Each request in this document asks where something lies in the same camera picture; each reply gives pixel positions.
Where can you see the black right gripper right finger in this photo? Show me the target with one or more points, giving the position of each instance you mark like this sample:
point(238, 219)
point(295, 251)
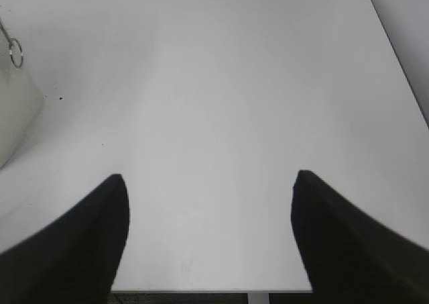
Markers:
point(349, 257)

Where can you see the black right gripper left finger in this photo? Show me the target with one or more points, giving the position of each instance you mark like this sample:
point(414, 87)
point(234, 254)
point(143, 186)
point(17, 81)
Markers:
point(75, 258)

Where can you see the cream insulated lunch bag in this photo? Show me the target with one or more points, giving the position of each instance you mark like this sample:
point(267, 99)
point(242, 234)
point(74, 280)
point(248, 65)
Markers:
point(21, 100)

